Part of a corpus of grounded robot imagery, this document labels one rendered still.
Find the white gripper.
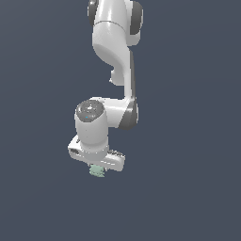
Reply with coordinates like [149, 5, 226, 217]
[67, 134, 126, 172]

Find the small pale green object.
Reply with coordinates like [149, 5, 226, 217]
[88, 164, 105, 179]

